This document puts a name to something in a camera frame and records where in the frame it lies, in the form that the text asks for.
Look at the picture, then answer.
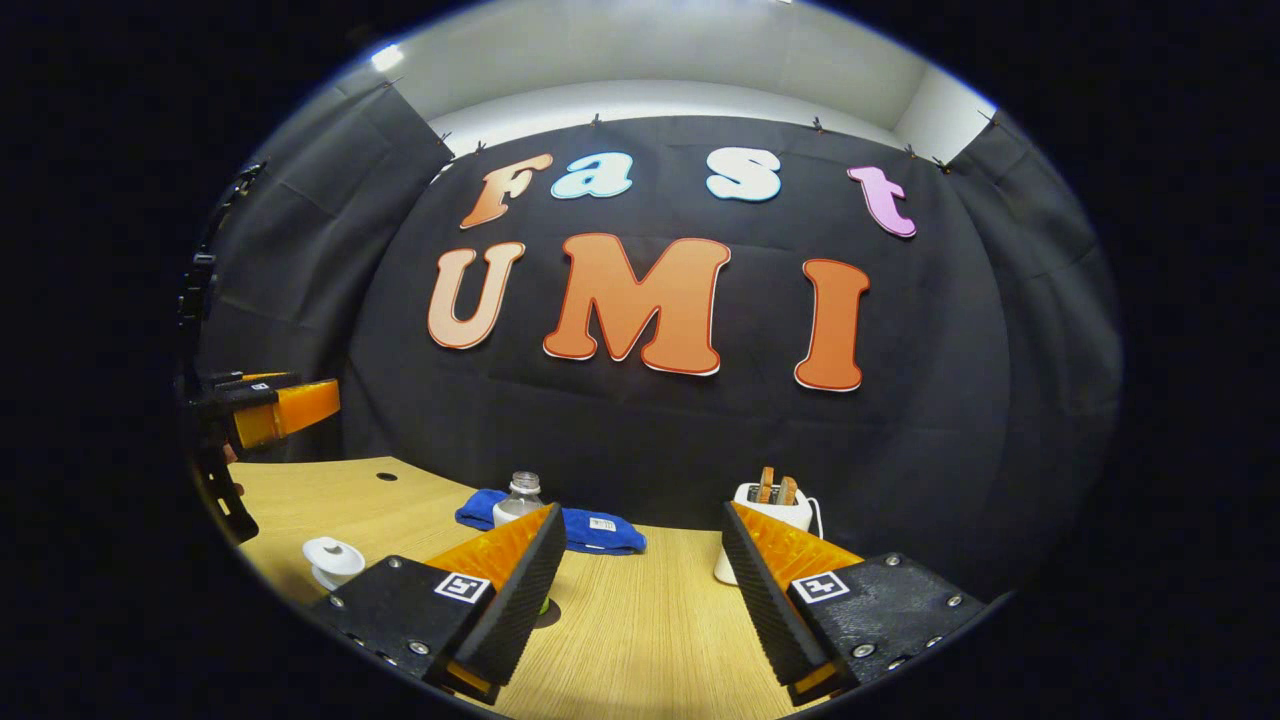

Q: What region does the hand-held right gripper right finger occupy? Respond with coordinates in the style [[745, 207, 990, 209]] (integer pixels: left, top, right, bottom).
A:
[[721, 501, 993, 707]]

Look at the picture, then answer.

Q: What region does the white toaster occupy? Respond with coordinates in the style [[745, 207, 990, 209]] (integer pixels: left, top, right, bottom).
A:
[[713, 482, 816, 587]]

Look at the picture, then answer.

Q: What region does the clear water bottle white label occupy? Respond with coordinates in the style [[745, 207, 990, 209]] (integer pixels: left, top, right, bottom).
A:
[[492, 471, 553, 615]]

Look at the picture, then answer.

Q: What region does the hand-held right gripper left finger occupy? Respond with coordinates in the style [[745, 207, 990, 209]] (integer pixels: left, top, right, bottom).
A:
[[310, 502, 569, 707]]

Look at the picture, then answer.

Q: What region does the black backdrop cloth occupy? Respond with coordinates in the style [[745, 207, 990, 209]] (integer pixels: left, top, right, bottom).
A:
[[195, 80, 1126, 601]]

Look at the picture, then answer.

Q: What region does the blue towel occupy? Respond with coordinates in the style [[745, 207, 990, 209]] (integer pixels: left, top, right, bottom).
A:
[[455, 488, 648, 557]]

